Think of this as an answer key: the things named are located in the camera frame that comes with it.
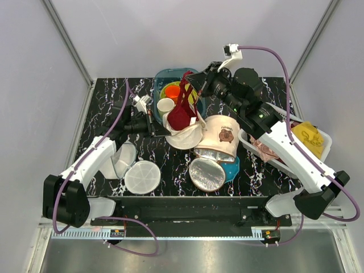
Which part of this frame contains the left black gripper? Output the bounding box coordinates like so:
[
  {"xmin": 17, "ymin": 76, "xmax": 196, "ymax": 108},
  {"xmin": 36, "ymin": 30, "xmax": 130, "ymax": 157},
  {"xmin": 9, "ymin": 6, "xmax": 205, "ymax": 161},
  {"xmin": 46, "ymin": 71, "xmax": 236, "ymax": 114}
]
[{"xmin": 125, "ymin": 110, "xmax": 171, "ymax": 139}]

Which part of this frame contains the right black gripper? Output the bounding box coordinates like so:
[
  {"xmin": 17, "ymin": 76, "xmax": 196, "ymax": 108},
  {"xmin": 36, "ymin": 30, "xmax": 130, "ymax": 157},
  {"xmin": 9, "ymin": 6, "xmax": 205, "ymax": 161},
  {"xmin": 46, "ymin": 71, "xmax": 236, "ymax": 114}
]
[{"xmin": 186, "ymin": 61, "xmax": 245, "ymax": 115}]

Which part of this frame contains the red bra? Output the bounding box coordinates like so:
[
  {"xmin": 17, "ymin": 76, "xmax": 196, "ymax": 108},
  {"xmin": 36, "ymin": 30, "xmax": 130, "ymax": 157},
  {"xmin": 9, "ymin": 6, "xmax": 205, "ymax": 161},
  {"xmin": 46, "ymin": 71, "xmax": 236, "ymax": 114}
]
[{"xmin": 167, "ymin": 71, "xmax": 199, "ymax": 131}]

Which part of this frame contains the beige mesh bra laundry bag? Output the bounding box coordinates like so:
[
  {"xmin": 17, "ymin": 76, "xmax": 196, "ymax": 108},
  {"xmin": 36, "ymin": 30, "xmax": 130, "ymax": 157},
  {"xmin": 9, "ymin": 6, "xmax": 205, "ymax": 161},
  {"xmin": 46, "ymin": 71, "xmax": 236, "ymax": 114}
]
[{"xmin": 162, "ymin": 113, "xmax": 206, "ymax": 150}]

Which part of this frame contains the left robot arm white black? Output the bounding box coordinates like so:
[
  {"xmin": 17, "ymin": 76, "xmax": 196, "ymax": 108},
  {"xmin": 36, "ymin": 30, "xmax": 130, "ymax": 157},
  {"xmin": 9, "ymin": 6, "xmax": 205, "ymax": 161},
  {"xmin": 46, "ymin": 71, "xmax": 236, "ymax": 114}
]
[{"xmin": 42, "ymin": 102, "xmax": 170, "ymax": 228}]

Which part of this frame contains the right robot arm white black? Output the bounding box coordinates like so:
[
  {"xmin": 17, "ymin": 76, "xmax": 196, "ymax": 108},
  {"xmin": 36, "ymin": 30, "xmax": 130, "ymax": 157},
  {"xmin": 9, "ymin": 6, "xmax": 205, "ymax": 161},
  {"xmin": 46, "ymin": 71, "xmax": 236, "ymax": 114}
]
[{"xmin": 184, "ymin": 62, "xmax": 350, "ymax": 226}]

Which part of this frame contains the white open mesh laundry bag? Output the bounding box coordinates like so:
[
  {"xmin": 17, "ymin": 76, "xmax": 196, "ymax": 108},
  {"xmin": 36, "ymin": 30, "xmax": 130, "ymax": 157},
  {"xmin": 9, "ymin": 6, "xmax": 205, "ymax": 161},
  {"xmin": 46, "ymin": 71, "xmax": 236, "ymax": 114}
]
[{"xmin": 100, "ymin": 142, "xmax": 161, "ymax": 195}]

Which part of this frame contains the cream capybara insulated lunch bag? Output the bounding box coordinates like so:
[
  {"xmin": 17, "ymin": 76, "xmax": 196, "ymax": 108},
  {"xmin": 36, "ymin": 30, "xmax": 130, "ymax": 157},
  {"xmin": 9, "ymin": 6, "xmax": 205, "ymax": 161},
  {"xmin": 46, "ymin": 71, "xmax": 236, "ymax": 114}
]
[{"xmin": 188, "ymin": 115, "xmax": 240, "ymax": 192}]

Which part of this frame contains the white plastic laundry basket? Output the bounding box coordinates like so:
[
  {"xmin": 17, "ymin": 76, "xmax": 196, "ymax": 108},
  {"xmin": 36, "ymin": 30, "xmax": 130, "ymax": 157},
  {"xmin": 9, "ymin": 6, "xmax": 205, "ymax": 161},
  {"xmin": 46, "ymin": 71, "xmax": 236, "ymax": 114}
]
[{"xmin": 238, "ymin": 129, "xmax": 332, "ymax": 179}]

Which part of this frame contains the pink bra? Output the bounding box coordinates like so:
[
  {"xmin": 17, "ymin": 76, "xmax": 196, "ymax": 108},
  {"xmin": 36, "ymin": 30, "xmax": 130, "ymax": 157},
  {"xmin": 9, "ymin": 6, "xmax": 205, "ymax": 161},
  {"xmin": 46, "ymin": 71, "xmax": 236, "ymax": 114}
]
[{"xmin": 250, "ymin": 136, "xmax": 279, "ymax": 162}]

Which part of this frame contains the green dotted plate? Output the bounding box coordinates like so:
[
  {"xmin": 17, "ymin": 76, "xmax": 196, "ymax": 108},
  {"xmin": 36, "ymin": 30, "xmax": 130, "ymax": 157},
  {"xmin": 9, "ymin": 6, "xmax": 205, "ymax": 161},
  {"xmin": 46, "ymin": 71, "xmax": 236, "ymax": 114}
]
[{"xmin": 160, "ymin": 81, "xmax": 197, "ymax": 105}]

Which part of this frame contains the orange cup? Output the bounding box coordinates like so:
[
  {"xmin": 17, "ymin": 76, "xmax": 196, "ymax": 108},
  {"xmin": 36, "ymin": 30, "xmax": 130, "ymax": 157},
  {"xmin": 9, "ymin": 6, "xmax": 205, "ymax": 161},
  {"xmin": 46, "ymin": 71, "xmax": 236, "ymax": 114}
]
[{"xmin": 164, "ymin": 85, "xmax": 180, "ymax": 103}]

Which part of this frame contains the teal transparent plastic bin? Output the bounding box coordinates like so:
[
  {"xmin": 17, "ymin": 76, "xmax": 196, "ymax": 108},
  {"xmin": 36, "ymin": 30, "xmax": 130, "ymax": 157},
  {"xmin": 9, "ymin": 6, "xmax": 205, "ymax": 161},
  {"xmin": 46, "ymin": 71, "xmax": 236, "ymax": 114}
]
[{"xmin": 152, "ymin": 68, "xmax": 206, "ymax": 125}]

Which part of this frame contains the blue dotted plate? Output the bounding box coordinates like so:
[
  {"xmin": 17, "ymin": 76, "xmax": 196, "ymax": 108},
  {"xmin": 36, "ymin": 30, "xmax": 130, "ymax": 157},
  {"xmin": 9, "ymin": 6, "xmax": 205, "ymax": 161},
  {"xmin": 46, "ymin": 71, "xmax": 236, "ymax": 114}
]
[{"xmin": 220, "ymin": 157, "xmax": 240, "ymax": 183}]

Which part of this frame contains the red garment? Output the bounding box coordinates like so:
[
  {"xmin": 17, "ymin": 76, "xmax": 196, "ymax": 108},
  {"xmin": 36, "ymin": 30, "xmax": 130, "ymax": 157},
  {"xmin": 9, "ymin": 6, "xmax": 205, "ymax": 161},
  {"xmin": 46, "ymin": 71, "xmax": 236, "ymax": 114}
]
[{"xmin": 275, "ymin": 158, "xmax": 292, "ymax": 172}]

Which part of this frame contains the yellow garment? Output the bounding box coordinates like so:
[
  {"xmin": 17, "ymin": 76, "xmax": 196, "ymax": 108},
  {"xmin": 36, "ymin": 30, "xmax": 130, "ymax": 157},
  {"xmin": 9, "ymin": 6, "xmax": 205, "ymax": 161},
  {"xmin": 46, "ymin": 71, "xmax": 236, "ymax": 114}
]
[{"xmin": 291, "ymin": 121, "xmax": 324, "ymax": 159}]

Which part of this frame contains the cream yellow-handled mug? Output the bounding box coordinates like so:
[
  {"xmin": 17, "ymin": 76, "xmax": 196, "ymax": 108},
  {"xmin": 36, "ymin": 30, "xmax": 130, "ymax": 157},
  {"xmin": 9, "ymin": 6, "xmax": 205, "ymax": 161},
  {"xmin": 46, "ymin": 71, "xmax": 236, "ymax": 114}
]
[{"xmin": 157, "ymin": 98, "xmax": 175, "ymax": 119}]

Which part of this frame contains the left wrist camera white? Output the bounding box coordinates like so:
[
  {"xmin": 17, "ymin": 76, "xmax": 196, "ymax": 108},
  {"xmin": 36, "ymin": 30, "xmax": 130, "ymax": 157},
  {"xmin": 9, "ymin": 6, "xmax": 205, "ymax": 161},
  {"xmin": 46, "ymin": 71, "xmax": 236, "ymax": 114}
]
[{"xmin": 133, "ymin": 94, "xmax": 151, "ymax": 114}]

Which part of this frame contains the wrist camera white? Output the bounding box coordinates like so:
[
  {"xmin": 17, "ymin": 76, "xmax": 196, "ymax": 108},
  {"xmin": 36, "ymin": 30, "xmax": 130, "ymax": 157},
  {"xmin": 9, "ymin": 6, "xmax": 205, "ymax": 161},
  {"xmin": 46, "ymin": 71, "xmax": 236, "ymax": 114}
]
[
  {"xmin": 217, "ymin": 43, "xmax": 243, "ymax": 72},
  {"xmin": 133, "ymin": 94, "xmax": 151, "ymax": 114}
]

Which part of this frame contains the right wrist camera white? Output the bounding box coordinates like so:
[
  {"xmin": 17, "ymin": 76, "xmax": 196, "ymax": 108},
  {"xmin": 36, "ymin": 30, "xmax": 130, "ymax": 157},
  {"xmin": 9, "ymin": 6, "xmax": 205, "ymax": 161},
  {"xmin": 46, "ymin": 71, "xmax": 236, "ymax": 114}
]
[{"xmin": 217, "ymin": 43, "xmax": 243, "ymax": 72}]

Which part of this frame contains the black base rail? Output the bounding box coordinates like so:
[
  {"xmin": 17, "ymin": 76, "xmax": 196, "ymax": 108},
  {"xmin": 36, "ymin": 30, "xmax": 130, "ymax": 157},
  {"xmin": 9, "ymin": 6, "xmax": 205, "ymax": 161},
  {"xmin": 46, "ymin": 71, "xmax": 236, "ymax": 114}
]
[{"xmin": 81, "ymin": 195, "xmax": 293, "ymax": 238}]

